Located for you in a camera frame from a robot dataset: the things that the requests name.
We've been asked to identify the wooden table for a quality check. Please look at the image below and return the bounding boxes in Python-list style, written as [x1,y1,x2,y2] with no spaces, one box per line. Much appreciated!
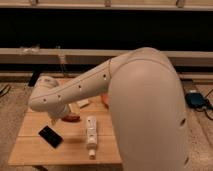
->
[8,96,121,166]

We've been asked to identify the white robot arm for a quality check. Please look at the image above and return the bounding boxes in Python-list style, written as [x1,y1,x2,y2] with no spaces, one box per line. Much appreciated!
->
[28,47,190,171]

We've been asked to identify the orange bowl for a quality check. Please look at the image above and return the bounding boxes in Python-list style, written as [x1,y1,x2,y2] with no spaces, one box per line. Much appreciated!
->
[101,93,109,108]

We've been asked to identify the crumpled plastic wrap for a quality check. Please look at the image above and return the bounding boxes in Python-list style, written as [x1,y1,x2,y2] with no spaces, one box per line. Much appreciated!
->
[20,46,40,55]

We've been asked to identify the blue device on floor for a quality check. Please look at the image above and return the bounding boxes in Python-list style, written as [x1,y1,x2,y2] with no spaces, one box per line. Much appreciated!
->
[185,93,206,108]

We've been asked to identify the dark red chili pepper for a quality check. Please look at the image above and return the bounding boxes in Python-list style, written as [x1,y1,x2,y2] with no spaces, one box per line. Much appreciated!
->
[62,114,80,122]

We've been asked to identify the white tube bottle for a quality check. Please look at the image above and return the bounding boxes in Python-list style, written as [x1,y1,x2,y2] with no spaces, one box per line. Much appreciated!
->
[86,116,98,159]

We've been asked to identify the black eraser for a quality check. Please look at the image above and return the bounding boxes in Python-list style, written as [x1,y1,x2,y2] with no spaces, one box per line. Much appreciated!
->
[39,126,63,148]

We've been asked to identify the long wooden bench rail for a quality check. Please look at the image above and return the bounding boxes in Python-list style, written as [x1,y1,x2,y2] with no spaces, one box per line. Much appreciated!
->
[0,48,213,67]

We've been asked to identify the black cable on floor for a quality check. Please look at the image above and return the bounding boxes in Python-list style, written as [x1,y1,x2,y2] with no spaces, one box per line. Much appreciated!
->
[0,84,12,98]

